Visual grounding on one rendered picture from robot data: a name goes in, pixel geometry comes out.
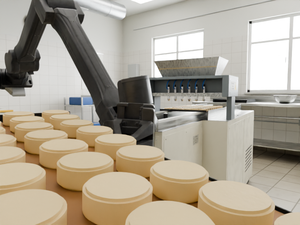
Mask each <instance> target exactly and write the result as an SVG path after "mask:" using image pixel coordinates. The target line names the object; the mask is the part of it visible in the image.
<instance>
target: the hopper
mask: <svg viewBox="0 0 300 225"><path fill-rule="evenodd" d="M227 62H228V60H226V59H224V58H222V57H205V58H187V59H173V60H160V61H154V63H155V64H156V66H157V68H158V70H159V72H160V74H161V76H162V77H176V76H204V75H221V74H222V72H223V70H224V68H225V66H226V64H227Z"/></svg>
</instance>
